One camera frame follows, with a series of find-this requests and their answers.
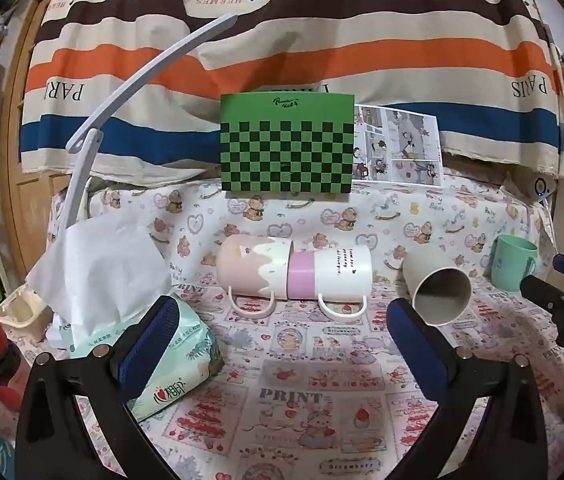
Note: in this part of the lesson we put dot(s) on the green tissue pack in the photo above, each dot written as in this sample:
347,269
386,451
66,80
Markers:
188,360

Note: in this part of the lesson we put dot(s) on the pink and cream cup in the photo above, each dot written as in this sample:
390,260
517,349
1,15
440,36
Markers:
247,265

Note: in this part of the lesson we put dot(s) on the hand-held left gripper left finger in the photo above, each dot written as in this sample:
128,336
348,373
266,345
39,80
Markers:
148,347

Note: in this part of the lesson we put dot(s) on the comic page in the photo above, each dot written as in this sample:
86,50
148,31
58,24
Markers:
402,145

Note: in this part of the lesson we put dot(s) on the cartoon printed table cloth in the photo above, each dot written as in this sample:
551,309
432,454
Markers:
292,400

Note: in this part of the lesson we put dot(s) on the white cup with pink band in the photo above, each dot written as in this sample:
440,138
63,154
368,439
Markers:
344,270

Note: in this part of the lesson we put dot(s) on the white tissue sheet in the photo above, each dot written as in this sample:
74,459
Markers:
102,270

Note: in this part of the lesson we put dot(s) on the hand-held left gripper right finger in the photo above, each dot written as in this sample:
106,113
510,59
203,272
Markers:
418,352

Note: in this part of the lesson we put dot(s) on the beige cup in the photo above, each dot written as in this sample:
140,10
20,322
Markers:
421,276

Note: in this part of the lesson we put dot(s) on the white round device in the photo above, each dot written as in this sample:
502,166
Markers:
532,185

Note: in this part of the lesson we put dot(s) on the green checkered box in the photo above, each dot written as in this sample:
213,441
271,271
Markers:
287,150

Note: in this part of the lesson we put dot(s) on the white desk lamp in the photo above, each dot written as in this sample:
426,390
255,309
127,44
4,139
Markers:
112,106

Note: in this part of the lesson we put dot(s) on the cream plastic holder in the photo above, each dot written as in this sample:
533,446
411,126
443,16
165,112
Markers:
19,312

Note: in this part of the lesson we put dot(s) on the mint green cup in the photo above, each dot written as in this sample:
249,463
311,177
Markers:
509,265

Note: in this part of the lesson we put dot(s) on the striped blanket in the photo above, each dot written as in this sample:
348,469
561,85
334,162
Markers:
312,40

